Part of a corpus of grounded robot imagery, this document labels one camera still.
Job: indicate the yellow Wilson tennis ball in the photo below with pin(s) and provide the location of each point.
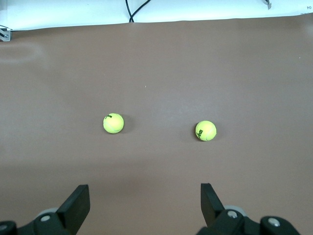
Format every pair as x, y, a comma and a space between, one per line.
113, 123
206, 131

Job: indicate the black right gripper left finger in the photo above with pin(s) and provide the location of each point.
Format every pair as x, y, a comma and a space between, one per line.
73, 208

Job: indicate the brown table mat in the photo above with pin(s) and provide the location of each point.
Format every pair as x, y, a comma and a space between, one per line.
156, 73

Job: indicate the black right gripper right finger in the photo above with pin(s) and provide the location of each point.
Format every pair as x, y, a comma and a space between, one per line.
211, 208

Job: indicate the camera post with metal bracket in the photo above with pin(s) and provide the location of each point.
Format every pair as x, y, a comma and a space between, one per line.
5, 34

